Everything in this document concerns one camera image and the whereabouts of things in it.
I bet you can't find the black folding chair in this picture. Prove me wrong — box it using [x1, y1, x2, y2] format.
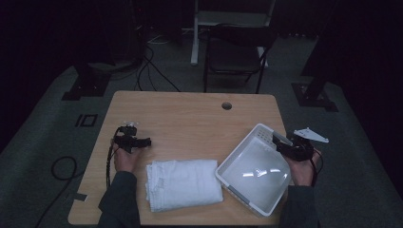
[202, 23, 278, 95]

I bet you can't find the black stand base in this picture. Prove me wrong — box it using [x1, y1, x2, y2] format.
[291, 63, 339, 113]
[61, 62, 112, 102]

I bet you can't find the left hand-held gripper cable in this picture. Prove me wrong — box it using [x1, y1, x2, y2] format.
[105, 125, 123, 188]

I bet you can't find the white plastic basket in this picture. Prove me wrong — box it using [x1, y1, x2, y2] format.
[215, 123, 295, 219]

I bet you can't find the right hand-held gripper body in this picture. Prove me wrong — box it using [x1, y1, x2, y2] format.
[279, 127, 330, 162]

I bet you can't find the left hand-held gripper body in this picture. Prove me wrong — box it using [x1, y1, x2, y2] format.
[113, 121, 143, 155]

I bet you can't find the right hand-held gripper cable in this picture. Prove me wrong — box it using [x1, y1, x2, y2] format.
[309, 150, 325, 187]

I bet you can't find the hand-held gripper cable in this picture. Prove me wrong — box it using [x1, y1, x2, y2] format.
[105, 125, 123, 188]
[309, 150, 325, 187]

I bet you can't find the black looped floor cable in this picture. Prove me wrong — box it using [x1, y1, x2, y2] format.
[33, 155, 87, 228]

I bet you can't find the person's left hand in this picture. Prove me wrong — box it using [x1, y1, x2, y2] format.
[112, 145, 143, 174]

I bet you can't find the white cloth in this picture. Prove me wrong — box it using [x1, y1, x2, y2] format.
[144, 159, 224, 213]

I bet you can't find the black floor cable bundle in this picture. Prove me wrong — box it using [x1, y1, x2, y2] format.
[134, 46, 182, 93]

